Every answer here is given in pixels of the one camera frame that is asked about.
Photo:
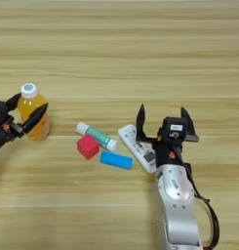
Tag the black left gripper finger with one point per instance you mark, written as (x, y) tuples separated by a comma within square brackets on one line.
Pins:
[(14, 102), (34, 118)]

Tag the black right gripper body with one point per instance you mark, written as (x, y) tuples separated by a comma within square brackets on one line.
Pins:
[(168, 153)]

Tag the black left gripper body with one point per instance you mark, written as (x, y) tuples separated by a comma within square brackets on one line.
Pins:
[(5, 135)]

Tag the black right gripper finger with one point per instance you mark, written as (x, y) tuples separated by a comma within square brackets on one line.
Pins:
[(141, 123), (189, 123)]

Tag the orange juice bottle white cap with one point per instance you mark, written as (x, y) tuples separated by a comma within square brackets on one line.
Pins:
[(31, 109)]

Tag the white green toothpaste tube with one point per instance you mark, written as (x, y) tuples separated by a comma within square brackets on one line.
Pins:
[(98, 135)]

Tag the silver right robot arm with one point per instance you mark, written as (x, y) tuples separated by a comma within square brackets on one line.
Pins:
[(178, 201)]

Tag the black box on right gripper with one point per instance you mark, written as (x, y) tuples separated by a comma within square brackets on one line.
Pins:
[(174, 128)]

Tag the white remote control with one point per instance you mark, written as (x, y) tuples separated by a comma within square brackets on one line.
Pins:
[(130, 136)]

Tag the blue rectangular block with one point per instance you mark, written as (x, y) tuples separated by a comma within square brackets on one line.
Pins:
[(116, 160)]

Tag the red cube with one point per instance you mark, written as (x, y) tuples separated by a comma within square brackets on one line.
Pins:
[(87, 147)]

